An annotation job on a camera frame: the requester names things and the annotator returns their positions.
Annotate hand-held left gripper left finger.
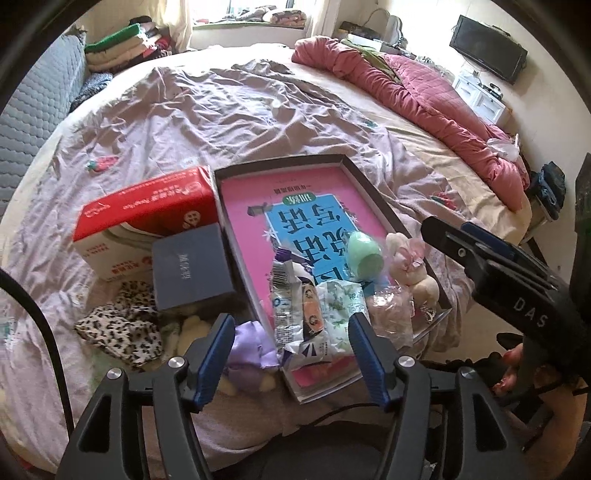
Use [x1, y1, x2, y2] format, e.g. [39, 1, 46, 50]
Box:
[55, 313, 236, 480]

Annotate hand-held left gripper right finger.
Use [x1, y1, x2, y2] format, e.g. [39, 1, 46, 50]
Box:
[347, 311, 532, 480]

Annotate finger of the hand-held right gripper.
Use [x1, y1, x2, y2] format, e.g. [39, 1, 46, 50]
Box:
[420, 216, 491, 278]
[462, 222, 560, 285]

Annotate cream fluffy scrunchie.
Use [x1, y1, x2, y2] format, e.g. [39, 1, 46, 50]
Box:
[161, 314, 241, 396]

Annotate purple scrunchie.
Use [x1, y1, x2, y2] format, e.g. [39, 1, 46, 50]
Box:
[226, 320, 280, 381]

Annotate cream plush bunny toy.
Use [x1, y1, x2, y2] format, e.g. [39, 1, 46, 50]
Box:
[385, 232, 441, 319]

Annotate clear plastic bag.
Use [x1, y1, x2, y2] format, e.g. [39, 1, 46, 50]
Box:
[369, 284, 416, 349]

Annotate small green-patterned tissue packet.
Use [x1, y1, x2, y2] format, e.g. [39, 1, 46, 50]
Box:
[318, 281, 370, 356]

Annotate orange snack packet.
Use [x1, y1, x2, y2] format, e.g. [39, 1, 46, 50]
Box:
[300, 282, 324, 337]

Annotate green egg-shaped sponge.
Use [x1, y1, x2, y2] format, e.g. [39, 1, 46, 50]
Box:
[346, 231, 384, 282]

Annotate grey-blue small box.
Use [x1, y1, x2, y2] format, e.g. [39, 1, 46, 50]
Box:
[151, 224, 236, 312]

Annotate leopard print scrunchie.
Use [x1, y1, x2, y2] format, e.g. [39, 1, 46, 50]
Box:
[74, 279, 164, 370]

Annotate dark shallow box tray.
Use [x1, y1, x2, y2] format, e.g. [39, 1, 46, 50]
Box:
[213, 154, 453, 404]

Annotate red and white tissue pack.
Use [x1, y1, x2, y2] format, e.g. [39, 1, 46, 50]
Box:
[72, 166, 222, 282]

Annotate person's right forearm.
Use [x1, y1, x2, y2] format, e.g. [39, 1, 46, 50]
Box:
[531, 378, 591, 480]

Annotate person's right hand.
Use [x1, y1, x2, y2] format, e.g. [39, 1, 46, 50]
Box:
[492, 344, 525, 398]

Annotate dark blue bag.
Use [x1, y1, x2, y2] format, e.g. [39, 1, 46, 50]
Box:
[531, 162, 566, 222]

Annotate white plastic bag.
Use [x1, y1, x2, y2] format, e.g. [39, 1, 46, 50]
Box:
[487, 136, 520, 162]

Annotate person's dark pants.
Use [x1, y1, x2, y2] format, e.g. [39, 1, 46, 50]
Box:
[208, 406, 407, 480]

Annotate pink quilt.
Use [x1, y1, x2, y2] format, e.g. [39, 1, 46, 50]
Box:
[291, 37, 529, 213]

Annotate pink and blue book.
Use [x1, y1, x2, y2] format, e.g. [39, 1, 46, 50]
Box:
[219, 166, 393, 398]

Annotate white drawer cabinet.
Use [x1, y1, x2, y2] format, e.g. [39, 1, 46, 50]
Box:
[452, 71, 509, 123]

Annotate black television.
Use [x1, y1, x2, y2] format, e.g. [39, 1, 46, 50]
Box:
[449, 15, 528, 85]

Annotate white fan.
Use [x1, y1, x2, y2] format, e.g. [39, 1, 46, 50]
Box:
[383, 14, 405, 47]

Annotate lilac bed sheet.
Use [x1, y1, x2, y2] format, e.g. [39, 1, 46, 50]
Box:
[0, 44, 532, 480]

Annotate pile of clothes on windowsill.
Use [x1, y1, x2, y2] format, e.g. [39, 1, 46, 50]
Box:
[194, 6, 308, 28]

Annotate dark knit blanket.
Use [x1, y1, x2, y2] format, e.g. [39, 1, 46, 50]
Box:
[69, 71, 114, 114]

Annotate grey quilted headboard cover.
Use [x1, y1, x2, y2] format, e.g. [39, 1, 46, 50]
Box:
[0, 34, 88, 222]

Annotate stack of folded clothes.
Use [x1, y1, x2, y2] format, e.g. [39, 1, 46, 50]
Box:
[84, 17, 174, 75]

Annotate black cable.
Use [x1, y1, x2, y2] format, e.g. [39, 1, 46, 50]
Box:
[0, 268, 75, 428]

